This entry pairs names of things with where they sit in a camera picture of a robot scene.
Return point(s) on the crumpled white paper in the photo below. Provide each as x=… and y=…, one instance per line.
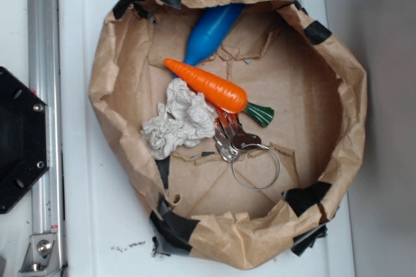
x=184, y=120

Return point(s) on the silver keys bunch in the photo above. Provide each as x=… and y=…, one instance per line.
x=231, y=140

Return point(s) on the orange plastic toy carrot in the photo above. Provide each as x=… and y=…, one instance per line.
x=220, y=92

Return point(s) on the blue plastic bowling pin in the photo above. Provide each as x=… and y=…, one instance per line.
x=210, y=30

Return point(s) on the brown paper bag bin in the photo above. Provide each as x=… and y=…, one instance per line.
x=271, y=200

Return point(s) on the white plastic tray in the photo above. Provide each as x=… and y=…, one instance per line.
x=107, y=230

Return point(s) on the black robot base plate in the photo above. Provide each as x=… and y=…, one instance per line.
x=24, y=151

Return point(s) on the metal corner bracket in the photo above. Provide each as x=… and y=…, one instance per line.
x=42, y=256

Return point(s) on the aluminium extrusion rail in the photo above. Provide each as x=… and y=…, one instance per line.
x=48, y=214

